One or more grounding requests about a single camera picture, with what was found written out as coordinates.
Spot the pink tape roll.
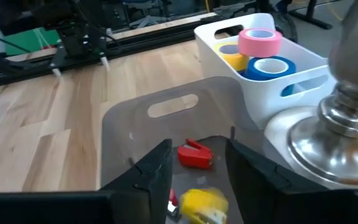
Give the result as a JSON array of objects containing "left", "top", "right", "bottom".
[{"left": 237, "top": 27, "right": 283, "bottom": 58}]

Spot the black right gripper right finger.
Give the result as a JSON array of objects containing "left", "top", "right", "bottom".
[{"left": 224, "top": 138, "right": 358, "bottom": 224}]

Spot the black aluminium table frame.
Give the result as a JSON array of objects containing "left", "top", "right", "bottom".
[{"left": 0, "top": 18, "right": 217, "bottom": 91}]

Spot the dark blue tape roll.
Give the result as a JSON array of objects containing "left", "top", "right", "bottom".
[{"left": 244, "top": 55, "right": 297, "bottom": 82}]

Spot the green board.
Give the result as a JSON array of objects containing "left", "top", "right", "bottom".
[{"left": 4, "top": 27, "right": 61, "bottom": 57}]

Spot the yellow tape roll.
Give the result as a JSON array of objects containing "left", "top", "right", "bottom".
[{"left": 213, "top": 42, "right": 250, "bottom": 72}]

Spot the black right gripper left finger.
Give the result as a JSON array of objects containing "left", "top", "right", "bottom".
[{"left": 0, "top": 139, "right": 174, "bottom": 224}]

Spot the silver lamp with white shade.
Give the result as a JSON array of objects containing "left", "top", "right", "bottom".
[{"left": 263, "top": 0, "right": 358, "bottom": 190}]

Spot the yellow mini stapler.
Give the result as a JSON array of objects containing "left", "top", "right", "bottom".
[{"left": 178, "top": 187, "right": 229, "bottom": 224}]

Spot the white plastic bin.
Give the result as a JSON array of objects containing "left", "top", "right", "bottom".
[{"left": 193, "top": 12, "right": 338, "bottom": 131}]

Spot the red mini stapler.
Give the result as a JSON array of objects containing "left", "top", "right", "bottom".
[
  {"left": 177, "top": 138, "right": 214, "bottom": 170},
  {"left": 166, "top": 188, "right": 181, "bottom": 222}
]

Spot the grey plastic bin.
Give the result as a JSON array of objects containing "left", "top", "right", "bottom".
[{"left": 99, "top": 76, "right": 270, "bottom": 224}]

